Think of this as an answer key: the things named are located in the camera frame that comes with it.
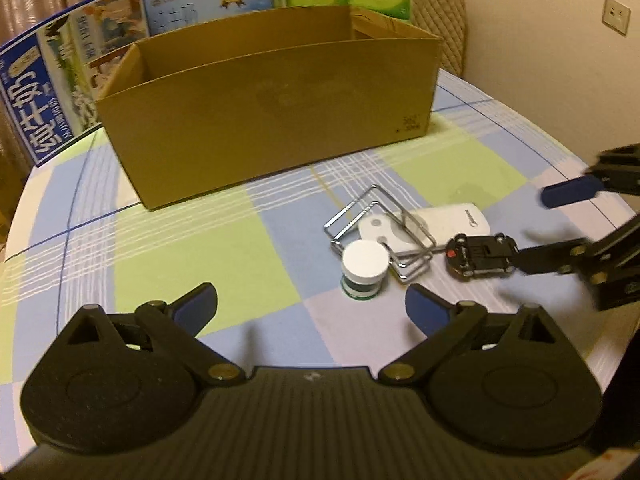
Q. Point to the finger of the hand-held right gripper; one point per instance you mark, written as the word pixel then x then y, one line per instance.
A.
pixel 550 257
pixel 570 192

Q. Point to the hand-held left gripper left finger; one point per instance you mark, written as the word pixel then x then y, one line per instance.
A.
pixel 197 306

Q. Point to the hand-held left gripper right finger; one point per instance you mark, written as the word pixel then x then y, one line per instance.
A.
pixel 425 310

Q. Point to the black toy car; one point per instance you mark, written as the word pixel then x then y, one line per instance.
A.
pixel 475 255

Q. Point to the small white-lidded jar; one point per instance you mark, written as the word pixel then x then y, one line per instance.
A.
pixel 365 260

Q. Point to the white remote control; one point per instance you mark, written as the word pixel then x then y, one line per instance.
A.
pixel 450 220

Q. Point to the brown cardboard box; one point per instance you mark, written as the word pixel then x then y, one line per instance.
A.
pixel 250 125

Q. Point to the chair with quilted beige cover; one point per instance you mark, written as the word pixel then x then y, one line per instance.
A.
pixel 440 20

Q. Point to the dark blue milk carton box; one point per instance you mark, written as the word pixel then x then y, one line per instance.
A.
pixel 40 85

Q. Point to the light blue milk carton box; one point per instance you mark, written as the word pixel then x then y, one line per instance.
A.
pixel 200 0

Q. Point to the beige wall socket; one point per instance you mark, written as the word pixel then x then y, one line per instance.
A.
pixel 616 15

